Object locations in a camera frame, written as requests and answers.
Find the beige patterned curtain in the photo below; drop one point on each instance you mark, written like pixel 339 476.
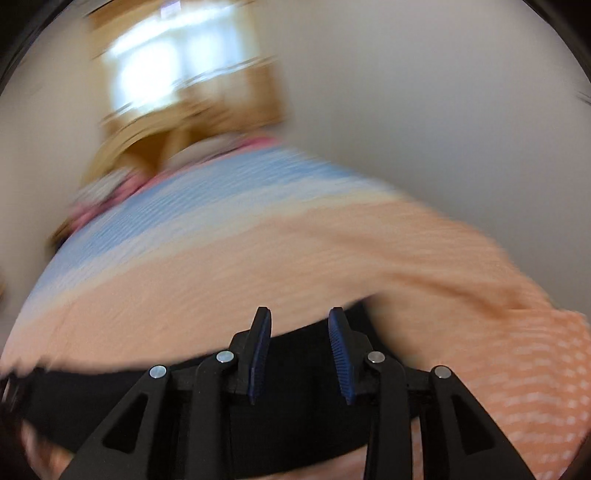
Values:
pixel 184 64

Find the black pants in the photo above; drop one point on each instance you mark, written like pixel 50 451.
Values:
pixel 300 415

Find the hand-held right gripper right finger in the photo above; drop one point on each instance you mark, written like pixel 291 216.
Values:
pixel 339 360

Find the wooden bed headboard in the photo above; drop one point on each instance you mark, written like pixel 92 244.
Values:
pixel 138 154

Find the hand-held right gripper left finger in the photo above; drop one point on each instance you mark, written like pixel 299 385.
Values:
pixel 257 360

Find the polka dot bedspread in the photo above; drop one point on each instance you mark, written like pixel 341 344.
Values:
pixel 231 258

